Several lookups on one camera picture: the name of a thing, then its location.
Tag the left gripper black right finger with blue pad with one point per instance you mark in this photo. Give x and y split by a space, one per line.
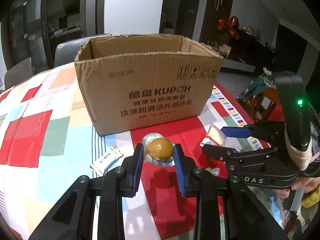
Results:
224 207

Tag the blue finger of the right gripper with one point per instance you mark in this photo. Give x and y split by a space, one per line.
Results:
236 132

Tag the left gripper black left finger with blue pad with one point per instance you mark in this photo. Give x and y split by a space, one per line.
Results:
73 214

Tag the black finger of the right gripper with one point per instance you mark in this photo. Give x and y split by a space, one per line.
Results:
218 152

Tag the yellow cheese snack packet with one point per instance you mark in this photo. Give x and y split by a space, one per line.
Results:
214 137

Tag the white gold candy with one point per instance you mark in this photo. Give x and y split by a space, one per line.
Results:
101 165

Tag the person's right hand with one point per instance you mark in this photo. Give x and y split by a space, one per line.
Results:
309 184

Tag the red wooden chair right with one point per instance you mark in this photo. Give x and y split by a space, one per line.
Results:
260 100

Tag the white flower vase ornament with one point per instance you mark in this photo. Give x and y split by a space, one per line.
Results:
267 75

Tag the white low tv bench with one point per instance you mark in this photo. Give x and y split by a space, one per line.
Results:
235 65

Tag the green tracker on gripper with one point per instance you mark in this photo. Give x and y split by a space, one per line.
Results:
293 99

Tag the colourful patchwork tablecloth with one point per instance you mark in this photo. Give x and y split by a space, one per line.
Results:
48 141

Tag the red balloon dog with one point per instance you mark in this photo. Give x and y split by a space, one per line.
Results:
231 26

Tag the open brown cardboard box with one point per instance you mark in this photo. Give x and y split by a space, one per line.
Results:
134 81

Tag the grey leather chair left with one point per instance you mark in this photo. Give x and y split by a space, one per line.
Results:
19 73

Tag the grey leather chair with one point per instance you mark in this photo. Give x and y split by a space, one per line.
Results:
66 52
19 73

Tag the grey leather chair centre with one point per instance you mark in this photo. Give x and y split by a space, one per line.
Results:
66 52

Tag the black glass sliding door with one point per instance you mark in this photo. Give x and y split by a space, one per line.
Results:
29 33

